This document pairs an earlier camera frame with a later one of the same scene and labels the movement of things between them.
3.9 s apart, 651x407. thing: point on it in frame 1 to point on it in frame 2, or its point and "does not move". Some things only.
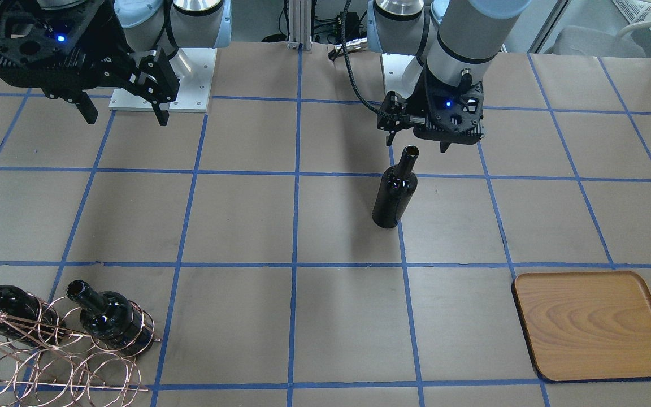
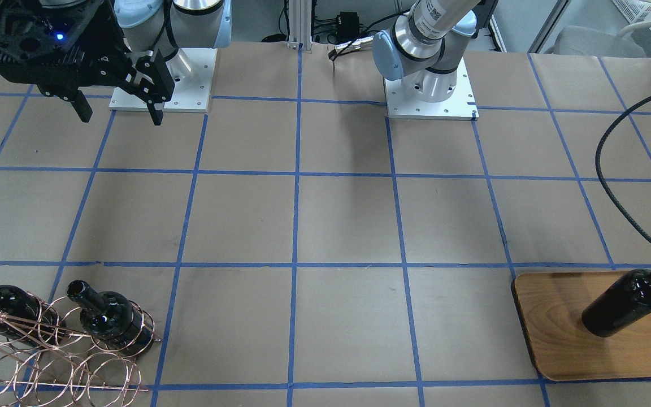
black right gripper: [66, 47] does not move
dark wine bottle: [398, 186] to [629, 297]
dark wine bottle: [28, 319] does not move
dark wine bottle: [110, 317] does not move
